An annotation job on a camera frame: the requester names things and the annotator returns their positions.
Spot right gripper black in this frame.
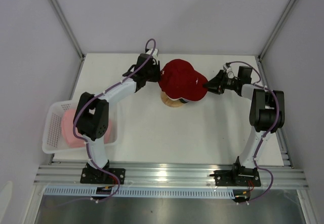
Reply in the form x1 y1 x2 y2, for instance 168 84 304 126
202 70 239 95

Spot red LA baseball cap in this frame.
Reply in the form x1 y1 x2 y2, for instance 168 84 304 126
158 59 208 101

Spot white baseball cap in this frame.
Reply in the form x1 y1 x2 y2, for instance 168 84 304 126
173 98 189 104

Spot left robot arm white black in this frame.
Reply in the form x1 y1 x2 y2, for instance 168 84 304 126
72 50 160 184

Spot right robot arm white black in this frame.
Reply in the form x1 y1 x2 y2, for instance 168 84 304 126
204 62 285 186

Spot wooden hat stand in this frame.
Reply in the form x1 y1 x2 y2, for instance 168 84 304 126
160 91 184 108

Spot pink baseball cap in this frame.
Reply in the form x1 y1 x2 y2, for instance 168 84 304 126
61 109 113 148

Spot white plastic bin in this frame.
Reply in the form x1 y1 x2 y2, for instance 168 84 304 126
42 100 122 154

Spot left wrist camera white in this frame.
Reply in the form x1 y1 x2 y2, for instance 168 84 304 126
147 48 158 60

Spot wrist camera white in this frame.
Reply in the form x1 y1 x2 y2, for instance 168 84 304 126
223 63 235 79
147 48 158 60

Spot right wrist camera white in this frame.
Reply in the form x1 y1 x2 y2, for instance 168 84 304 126
223 63 235 79

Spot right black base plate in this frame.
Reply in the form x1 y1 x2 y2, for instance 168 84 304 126
210 169 261 187

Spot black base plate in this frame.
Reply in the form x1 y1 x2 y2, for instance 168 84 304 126
80 167 126 185
210 169 261 187

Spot left aluminium corner post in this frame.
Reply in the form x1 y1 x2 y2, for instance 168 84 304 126
48 0 85 60

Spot aluminium corner post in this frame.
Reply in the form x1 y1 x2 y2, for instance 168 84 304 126
258 0 299 62
48 0 85 60

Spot aluminium mounting rail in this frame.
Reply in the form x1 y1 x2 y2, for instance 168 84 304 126
33 161 309 190

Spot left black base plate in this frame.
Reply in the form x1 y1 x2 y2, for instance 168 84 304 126
80 167 126 185

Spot right aluminium corner post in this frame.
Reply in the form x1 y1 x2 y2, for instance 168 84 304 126
258 0 299 62

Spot white slotted cable duct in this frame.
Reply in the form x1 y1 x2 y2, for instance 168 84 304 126
44 186 234 199

